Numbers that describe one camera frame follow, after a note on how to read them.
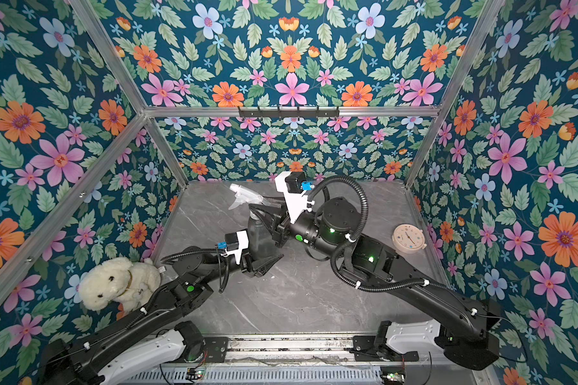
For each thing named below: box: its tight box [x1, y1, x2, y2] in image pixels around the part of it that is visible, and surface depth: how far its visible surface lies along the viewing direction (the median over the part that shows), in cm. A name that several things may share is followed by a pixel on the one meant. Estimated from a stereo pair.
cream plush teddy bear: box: [77, 256, 162, 314], surface depth 75 cm
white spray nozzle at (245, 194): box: [227, 182, 271, 211], surface depth 48 cm
